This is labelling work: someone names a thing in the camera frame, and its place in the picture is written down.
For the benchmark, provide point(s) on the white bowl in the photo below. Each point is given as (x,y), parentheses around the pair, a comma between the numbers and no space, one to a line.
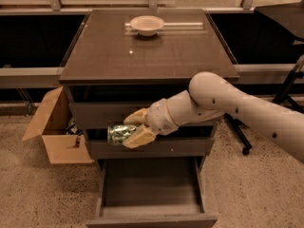
(147,25)

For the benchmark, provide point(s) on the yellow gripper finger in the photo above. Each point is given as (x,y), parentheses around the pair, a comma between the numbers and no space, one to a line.
(138,117)
(142,136)

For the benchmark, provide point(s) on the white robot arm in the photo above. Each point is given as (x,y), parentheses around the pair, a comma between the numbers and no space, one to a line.
(209,96)

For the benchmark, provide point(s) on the bottom drawer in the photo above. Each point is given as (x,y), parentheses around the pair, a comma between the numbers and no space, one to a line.
(151,193)

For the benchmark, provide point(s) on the middle drawer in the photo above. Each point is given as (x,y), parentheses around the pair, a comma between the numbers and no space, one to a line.
(165,147)

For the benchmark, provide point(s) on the dark drawer cabinet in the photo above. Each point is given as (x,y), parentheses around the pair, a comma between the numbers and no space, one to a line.
(112,62)

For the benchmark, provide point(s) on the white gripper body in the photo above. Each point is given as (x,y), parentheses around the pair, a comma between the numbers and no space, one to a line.
(159,117)

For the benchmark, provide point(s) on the drawer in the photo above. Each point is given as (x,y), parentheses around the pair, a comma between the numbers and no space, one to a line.
(165,147)
(100,115)
(151,193)

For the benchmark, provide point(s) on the dark side table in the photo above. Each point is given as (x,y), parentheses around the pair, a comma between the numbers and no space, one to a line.
(290,16)

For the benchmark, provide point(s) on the top drawer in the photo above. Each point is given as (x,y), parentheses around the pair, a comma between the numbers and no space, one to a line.
(100,115)

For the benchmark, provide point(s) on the open cardboard box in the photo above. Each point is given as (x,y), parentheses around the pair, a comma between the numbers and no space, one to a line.
(50,122)

